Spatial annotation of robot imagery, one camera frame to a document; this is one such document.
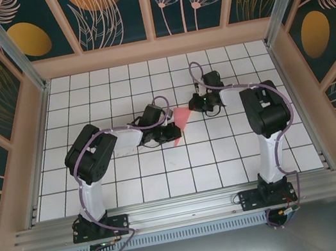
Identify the pink paper sheet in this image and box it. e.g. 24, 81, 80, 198
165, 105, 197, 148

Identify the small green circuit board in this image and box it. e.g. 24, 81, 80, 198
280, 204, 303, 220

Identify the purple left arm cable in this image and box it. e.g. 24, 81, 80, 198
61, 94, 197, 251

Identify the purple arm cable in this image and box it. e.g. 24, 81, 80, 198
188, 45, 314, 241
61, 94, 197, 251

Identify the aluminium mounting rail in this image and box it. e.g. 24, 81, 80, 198
8, 167, 336, 251

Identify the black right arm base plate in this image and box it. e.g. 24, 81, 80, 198
237, 181, 299, 213

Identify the slotted grey cable duct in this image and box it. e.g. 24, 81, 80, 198
37, 210, 270, 251

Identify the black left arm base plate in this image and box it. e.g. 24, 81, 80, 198
70, 213, 133, 245

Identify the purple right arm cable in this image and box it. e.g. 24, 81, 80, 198
188, 45, 314, 241

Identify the aluminium side rail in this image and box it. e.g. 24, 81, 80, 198
265, 35, 335, 179
4, 81, 75, 229

